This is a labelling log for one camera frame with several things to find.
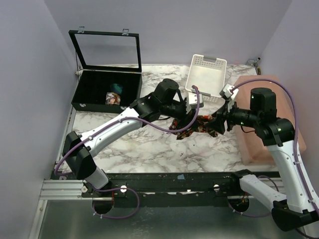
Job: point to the black mounting rail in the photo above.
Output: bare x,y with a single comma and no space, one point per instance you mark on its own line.
164,190

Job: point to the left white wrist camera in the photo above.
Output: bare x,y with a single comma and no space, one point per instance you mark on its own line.
192,101

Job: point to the colourful patterned necktie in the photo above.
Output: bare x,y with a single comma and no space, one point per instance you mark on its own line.
199,126

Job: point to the rolled patterned tie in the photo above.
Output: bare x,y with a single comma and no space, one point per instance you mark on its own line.
112,99

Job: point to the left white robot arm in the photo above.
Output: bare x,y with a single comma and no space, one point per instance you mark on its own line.
80,149

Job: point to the pink plastic storage box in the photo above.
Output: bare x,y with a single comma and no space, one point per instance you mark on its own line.
251,147

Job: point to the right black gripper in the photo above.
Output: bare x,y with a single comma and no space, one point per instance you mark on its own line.
223,119

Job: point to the black display box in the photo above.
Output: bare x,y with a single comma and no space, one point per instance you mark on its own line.
106,58

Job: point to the metal corner bracket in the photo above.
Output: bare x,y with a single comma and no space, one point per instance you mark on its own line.
255,64

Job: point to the rolled teal tie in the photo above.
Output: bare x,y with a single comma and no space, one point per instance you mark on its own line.
116,88

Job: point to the aluminium extrusion rail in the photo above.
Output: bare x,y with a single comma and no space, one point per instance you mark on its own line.
61,190

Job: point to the white plastic basket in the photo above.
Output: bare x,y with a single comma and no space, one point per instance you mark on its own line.
208,74

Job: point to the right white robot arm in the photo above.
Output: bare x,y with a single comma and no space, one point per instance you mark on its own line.
297,206

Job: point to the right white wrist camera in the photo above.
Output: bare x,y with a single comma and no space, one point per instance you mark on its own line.
228,92

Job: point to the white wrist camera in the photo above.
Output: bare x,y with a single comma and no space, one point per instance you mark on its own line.
192,101
228,92

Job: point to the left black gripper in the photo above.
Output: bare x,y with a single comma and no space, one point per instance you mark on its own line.
187,117

